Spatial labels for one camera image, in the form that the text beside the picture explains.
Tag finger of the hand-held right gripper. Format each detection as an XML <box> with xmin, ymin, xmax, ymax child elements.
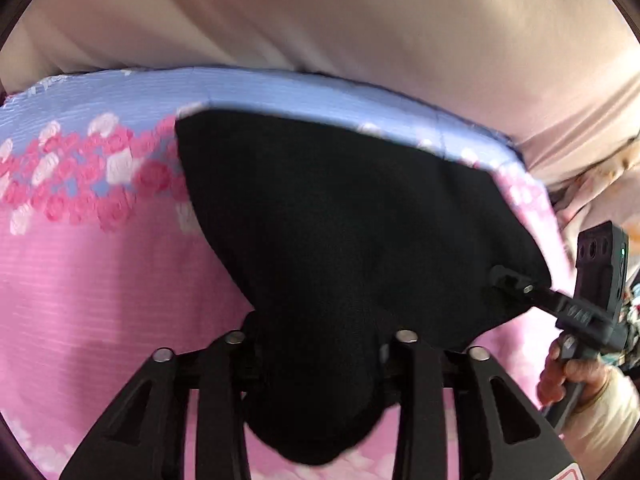
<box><xmin>489</xmin><ymin>264</ymin><xmax>568</xmax><ymax>318</ymax></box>

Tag person's right forearm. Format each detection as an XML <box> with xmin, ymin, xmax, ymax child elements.
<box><xmin>560</xmin><ymin>370</ymin><xmax>640</xmax><ymax>461</ymax></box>

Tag pink floral blanket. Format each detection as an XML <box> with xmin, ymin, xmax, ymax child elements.
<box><xmin>0</xmin><ymin>66</ymin><xmax>576</xmax><ymax>480</ymax></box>

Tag black pants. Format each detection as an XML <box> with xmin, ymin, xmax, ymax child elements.
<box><xmin>174</xmin><ymin>107</ymin><xmax>553</xmax><ymax>466</ymax></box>

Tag person's right hand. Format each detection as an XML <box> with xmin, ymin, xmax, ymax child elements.
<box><xmin>537</xmin><ymin>337</ymin><xmax>613</xmax><ymax>408</ymax></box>

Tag beige curtain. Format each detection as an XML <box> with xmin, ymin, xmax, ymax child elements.
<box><xmin>0</xmin><ymin>0</ymin><xmax>640</xmax><ymax>201</ymax></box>

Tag floral patterned cloth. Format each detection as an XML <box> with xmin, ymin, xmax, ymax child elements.
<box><xmin>614</xmin><ymin>280</ymin><xmax>640</xmax><ymax>376</ymax></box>

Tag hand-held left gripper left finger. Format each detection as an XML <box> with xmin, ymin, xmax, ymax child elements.
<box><xmin>59</xmin><ymin>330</ymin><xmax>261</xmax><ymax>480</ymax></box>

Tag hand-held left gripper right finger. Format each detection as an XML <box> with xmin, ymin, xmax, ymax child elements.
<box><xmin>382</xmin><ymin>329</ymin><xmax>581</xmax><ymax>480</ymax></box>

